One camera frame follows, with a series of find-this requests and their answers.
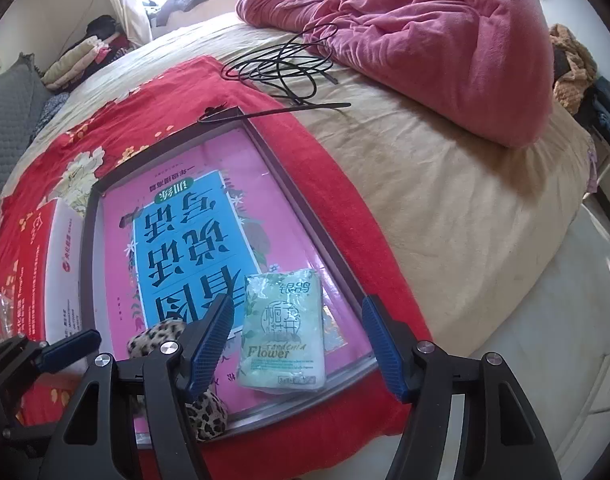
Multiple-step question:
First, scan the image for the red tissue box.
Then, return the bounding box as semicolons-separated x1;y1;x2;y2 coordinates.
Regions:
0;198;82;344

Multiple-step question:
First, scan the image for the leopard print scrunchie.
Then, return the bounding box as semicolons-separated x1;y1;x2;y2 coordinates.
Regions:
127;320;228;442

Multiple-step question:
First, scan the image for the red floral blanket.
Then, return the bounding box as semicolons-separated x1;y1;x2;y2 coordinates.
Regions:
0;56;430;479

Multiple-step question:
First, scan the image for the grey quilted headboard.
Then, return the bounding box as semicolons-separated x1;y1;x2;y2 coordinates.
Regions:
0;53;51;194

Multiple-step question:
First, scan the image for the black coiled cable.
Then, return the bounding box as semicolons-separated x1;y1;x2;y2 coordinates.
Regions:
199;23;353;124

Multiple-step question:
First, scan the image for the beige bed sheet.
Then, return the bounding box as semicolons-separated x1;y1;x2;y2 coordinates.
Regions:
0;13;595;354

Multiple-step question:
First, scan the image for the pink crumpled duvet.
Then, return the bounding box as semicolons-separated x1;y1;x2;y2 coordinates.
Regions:
237;0;554;148

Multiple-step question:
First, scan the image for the clothes pile on chair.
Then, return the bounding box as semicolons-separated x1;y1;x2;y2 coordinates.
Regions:
548;23;610;158

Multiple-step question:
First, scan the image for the folded clothes pile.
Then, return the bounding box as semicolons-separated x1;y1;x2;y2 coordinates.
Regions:
41;14;131;93

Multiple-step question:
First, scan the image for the small flower tissue pack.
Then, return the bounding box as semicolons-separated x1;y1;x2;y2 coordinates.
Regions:
237;268;326;391

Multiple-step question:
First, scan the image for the grey tray with pink book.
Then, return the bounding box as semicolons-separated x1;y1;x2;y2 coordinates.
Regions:
79;108;377;434

